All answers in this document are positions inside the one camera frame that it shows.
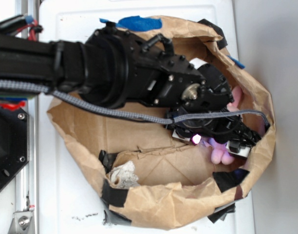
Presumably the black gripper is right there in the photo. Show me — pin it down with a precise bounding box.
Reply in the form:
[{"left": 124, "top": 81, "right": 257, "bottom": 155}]
[{"left": 166, "top": 114, "right": 261, "bottom": 158}]

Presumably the pink plush bunny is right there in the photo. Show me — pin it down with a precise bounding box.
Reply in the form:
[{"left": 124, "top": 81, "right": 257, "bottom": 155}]
[{"left": 202, "top": 86, "right": 243, "bottom": 165}]

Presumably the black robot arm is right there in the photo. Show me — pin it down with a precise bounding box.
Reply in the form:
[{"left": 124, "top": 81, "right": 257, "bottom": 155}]
[{"left": 0, "top": 15, "right": 261, "bottom": 157}]

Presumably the brown paper bag bin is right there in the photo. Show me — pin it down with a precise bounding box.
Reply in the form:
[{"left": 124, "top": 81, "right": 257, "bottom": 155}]
[{"left": 48, "top": 16, "right": 276, "bottom": 230}]

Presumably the crumpled white cloth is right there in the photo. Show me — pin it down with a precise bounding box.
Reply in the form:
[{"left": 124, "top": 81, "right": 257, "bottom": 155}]
[{"left": 108, "top": 161, "right": 140, "bottom": 189}]

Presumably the white plastic tray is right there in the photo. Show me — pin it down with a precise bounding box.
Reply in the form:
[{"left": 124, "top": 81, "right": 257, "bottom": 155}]
[{"left": 37, "top": 0, "right": 256, "bottom": 234}]

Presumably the aluminium frame rail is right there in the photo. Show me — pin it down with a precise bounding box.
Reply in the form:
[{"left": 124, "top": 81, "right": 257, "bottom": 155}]
[{"left": 14, "top": 0, "right": 39, "bottom": 234}]

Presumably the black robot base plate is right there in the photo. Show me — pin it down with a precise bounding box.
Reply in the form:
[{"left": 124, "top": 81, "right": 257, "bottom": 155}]
[{"left": 0, "top": 107, "right": 29, "bottom": 192}]

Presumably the metal corner bracket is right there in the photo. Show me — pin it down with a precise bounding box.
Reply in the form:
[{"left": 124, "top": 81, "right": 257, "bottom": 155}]
[{"left": 8, "top": 211, "right": 35, "bottom": 234}]

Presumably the grey braided cable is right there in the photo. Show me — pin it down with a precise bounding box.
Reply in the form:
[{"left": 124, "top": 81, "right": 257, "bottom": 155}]
[{"left": 0, "top": 79, "right": 271, "bottom": 134}]

